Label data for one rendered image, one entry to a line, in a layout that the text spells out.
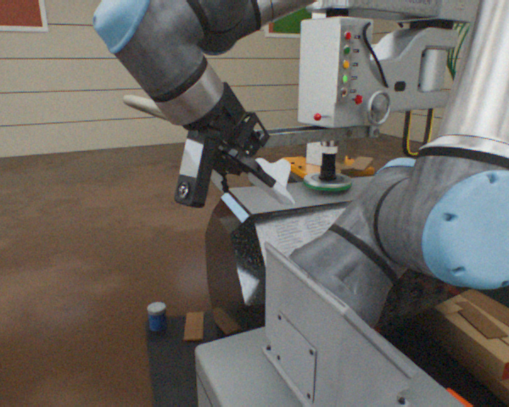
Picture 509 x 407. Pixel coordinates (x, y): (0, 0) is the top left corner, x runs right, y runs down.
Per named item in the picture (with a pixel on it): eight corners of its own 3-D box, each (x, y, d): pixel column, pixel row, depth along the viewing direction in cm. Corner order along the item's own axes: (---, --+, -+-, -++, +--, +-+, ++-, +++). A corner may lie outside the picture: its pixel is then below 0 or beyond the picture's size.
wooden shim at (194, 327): (187, 315, 242) (187, 312, 241) (204, 314, 243) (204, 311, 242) (183, 342, 219) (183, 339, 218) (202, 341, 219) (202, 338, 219)
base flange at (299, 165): (278, 163, 292) (278, 156, 291) (339, 158, 307) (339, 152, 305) (307, 181, 249) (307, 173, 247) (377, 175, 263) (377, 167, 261)
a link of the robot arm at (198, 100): (181, 103, 49) (137, 103, 56) (204, 131, 53) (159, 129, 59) (220, 53, 52) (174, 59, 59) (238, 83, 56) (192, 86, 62)
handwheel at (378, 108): (372, 122, 183) (376, 87, 178) (391, 125, 176) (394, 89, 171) (349, 125, 175) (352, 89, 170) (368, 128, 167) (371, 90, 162)
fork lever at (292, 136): (349, 131, 200) (350, 121, 199) (381, 136, 186) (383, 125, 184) (230, 142, 162) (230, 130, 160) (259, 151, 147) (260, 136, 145)
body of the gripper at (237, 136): (273, 139, 64) (236, 79, 56) (247, 181, 61) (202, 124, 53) (238, 137, 69) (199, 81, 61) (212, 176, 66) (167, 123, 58)
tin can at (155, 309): (170, 328, 229) (168, 309, 225) (152, 333, 225) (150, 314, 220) (164, 319, 238) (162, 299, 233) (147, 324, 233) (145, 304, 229)
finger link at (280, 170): (315, 175, 64) (267, 141, 62) (298, 206, 62) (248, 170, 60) (306, 181, 67) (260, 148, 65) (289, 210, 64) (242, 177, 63)
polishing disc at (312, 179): (360, 185, 180) (360, 182, 180) (316, 189, 174) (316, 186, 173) (336, 173, 199) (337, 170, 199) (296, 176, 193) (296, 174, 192)
